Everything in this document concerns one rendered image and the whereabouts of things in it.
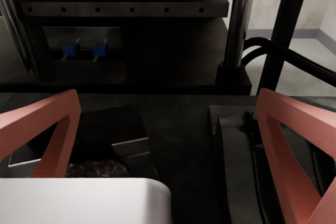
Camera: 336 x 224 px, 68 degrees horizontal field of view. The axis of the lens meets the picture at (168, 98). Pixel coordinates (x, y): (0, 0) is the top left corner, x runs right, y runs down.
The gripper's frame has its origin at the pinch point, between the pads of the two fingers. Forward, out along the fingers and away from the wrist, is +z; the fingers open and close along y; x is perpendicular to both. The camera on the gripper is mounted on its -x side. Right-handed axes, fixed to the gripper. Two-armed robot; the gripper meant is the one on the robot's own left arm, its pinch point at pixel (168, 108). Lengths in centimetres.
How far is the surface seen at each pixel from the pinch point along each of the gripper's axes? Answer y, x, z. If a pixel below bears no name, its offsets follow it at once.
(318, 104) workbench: -46, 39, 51
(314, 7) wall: -170, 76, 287
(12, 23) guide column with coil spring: 51, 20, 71
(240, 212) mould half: -11.7, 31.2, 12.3
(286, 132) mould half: -22.7, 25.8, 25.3
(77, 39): 33, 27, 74
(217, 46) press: -22, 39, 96
